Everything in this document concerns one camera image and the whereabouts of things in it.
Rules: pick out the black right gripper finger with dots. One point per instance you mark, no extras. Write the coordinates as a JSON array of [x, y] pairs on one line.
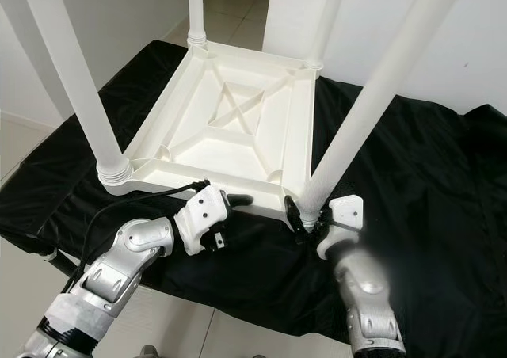
[[295, 214]]

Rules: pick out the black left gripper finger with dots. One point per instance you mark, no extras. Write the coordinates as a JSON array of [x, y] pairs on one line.
[[239, 199]]

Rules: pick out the white plastic table top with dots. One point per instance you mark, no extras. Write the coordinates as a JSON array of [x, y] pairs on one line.
[[206, 136]]

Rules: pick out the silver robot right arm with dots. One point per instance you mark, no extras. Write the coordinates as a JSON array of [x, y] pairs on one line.
[[364, 295]]

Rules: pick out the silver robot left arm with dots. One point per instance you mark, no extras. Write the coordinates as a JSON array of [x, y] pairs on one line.
[[127, 267]]

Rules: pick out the grey robot left foot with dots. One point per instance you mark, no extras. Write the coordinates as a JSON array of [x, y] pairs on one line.
[[149, 352]]

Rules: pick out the black metal table leg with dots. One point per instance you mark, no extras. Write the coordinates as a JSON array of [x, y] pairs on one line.
[[57, 257]]

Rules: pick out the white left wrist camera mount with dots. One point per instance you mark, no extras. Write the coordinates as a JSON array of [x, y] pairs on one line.
[[206, 207]]

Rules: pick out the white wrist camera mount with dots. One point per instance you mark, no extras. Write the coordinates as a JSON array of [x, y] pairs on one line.
[[347, 210], [206, 207]]

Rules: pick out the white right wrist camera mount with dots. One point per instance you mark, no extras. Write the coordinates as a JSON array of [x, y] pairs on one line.
[[347, 210]]

